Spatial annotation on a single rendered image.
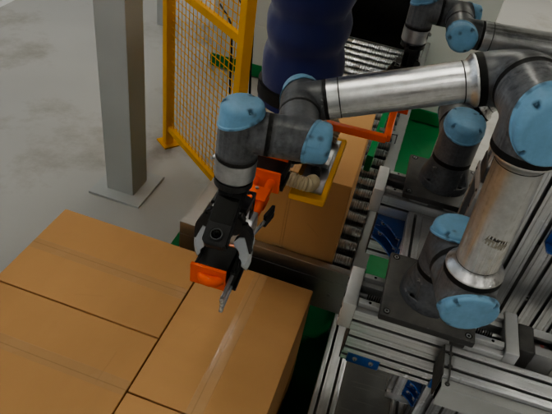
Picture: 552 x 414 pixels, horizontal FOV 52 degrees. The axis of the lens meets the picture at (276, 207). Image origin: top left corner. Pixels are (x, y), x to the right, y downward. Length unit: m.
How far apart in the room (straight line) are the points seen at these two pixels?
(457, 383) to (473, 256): 0.40
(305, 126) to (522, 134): 0.33
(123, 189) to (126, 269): 1.19
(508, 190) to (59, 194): 2.60
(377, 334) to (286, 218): 0.66
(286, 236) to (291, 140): 1.12
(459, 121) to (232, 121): 0.91
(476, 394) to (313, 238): 0.84
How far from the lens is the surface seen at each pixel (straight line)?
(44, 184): 3.34
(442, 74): 1.05
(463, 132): 1.68
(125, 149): 3.02
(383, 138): 1.62
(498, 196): 1.04
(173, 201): 3.16
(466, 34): 1.56
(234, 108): 0.92
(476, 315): 1.20
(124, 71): 2.78
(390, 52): 3.94
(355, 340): 1.51
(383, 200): 1.81
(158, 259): 2.08
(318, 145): 0.94
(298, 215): 1.96
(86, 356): 1.83
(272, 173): 1.36
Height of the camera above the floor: 2.03
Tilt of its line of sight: 39 degrees down
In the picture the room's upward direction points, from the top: 9 degrees clockwise
